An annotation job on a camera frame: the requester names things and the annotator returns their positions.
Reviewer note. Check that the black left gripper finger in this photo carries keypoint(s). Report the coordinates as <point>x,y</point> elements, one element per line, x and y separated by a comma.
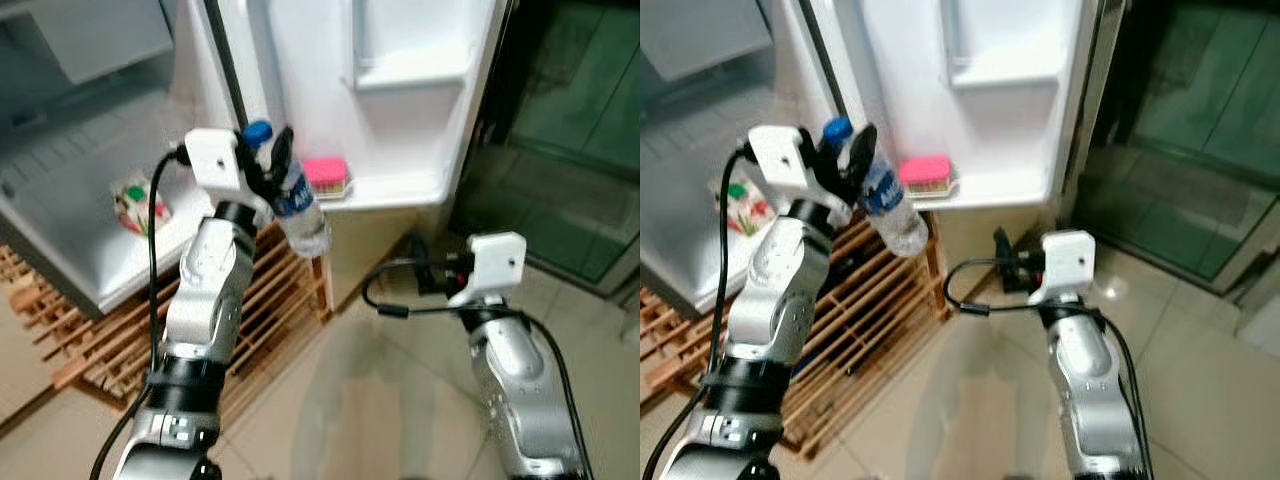
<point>864,158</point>
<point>250,165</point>
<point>282,158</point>
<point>825,165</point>

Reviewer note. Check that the clear water bottle blue label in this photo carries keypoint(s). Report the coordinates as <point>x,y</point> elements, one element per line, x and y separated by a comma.
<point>305,220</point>
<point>900,225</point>

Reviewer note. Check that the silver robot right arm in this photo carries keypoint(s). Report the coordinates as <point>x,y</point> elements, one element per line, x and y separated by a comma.
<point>520,380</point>
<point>1085,370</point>

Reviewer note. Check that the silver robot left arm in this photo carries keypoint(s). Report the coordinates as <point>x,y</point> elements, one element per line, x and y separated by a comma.
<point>770,290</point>
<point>205,290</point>

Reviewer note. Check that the white fridge cabinet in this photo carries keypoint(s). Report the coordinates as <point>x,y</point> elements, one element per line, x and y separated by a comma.
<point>70,120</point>
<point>690,120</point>

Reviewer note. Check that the pink lidded box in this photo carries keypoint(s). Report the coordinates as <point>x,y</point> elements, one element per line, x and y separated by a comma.
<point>325,172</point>
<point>925,172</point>

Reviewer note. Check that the red green printed carton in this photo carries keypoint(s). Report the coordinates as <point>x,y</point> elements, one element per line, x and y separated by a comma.
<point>750,210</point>
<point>135,205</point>

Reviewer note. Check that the wooden slatted rack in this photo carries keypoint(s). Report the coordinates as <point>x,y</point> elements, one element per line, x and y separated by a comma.
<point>860,330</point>
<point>110,350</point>

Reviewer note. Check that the green glass sliding door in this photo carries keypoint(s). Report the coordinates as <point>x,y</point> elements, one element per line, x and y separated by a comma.
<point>560,120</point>
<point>1190,120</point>

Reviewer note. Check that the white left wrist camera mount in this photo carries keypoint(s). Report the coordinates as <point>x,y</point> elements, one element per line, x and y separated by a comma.
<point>215,160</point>
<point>780,155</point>

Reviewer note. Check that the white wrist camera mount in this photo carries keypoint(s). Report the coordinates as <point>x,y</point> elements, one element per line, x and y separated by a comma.
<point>1065,258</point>
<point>215,160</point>
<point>780,155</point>
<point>495,262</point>

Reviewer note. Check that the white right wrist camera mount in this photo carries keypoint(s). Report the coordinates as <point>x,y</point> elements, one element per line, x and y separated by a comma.
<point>495,262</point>
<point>1065,258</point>

